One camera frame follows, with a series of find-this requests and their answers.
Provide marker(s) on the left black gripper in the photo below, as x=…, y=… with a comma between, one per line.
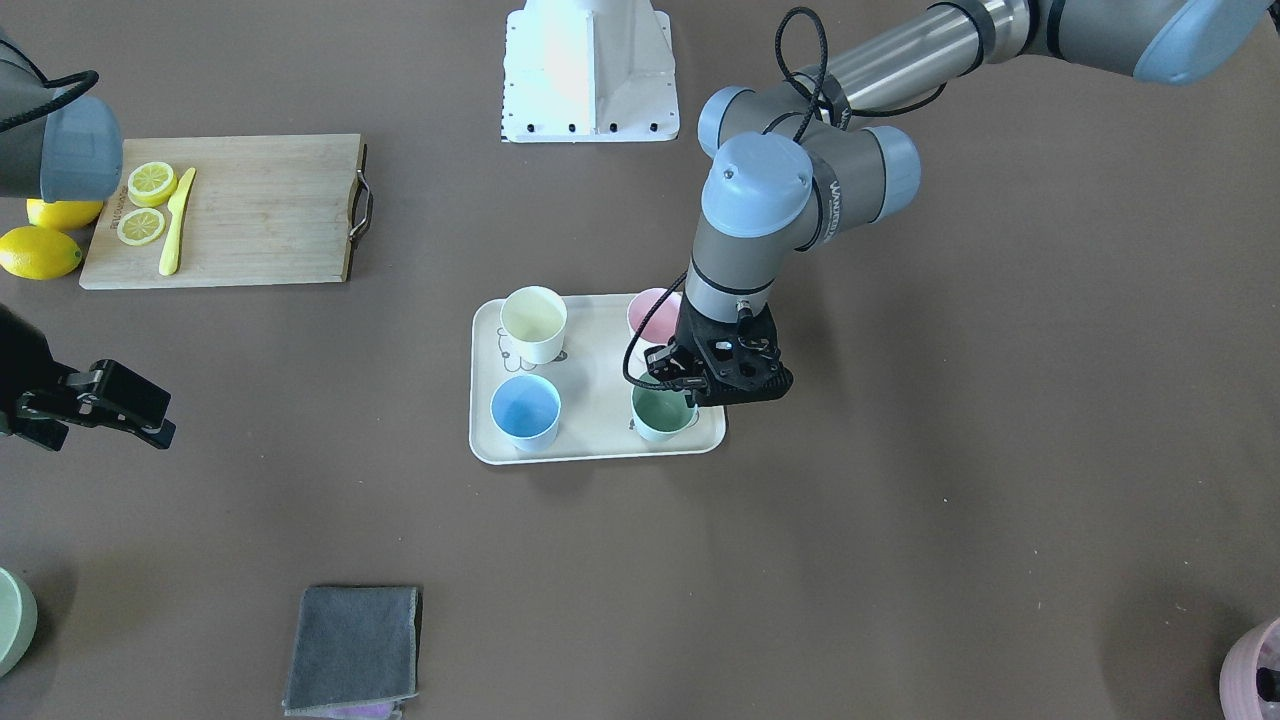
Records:
x=664, y=366

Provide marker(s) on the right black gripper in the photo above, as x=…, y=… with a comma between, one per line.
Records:
x=22, y=372

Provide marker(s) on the pink cup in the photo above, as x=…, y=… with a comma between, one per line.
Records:
x=662, y=318

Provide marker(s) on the green cup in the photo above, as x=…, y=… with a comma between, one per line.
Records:
x=659, y=414

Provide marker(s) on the cream yellow cup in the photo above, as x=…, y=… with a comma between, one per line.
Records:
x=535, y=319

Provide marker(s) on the blue cup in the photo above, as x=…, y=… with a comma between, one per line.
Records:
x=527, y=409

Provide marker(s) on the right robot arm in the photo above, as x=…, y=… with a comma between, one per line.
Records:
x=61, y=144

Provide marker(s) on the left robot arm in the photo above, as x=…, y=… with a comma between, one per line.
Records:
x=794, y=166

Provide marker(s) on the cream rabbit tray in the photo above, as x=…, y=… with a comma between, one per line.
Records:
x=596, y=419

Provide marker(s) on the whole lemon upper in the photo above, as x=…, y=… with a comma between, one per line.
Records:
x=38, y=253

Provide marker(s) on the whole lemon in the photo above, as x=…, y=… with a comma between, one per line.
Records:
x=38, y=253
x=63, y=216

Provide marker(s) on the lemon slice lower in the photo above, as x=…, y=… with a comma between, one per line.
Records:
x=141, y=226

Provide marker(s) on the lemon slice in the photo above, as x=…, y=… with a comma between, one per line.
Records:
x=141, y=226
x=151, y=184

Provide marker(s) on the whole lemon lower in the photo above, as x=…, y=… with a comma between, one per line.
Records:
x=63, y=216

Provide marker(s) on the yellow plastic knife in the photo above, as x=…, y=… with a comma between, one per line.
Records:
x=177, y=203

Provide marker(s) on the lemon slice upper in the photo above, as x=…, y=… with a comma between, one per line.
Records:
x=151, y=184

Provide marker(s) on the green bowl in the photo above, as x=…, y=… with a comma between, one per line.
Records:
x=19, y=615

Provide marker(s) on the wooden cutting board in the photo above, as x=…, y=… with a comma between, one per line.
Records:
x=281, y=209

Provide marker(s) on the grey folded cloth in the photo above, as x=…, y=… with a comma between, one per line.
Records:
x=355, y=652

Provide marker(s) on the pink bowl with ice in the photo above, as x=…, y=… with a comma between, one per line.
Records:
x=1248, y=678

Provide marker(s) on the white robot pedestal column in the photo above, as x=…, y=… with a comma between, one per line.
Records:
x=589, y=72

